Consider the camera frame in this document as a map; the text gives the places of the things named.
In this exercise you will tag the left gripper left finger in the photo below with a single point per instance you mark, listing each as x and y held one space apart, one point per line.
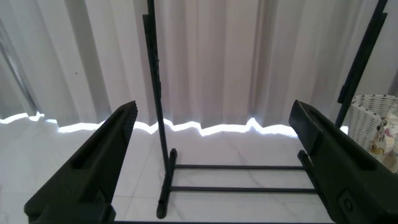
93 174

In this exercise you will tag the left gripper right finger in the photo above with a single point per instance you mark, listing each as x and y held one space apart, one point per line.
345 174

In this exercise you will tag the cream printed garment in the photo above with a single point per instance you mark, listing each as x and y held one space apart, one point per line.
385 137

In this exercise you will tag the white laundry basket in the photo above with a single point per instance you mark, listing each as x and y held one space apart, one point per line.
360 121

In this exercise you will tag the black clothes rack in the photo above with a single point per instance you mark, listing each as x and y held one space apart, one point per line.
155 77

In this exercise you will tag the white curtain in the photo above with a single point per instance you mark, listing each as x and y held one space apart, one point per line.
217 62

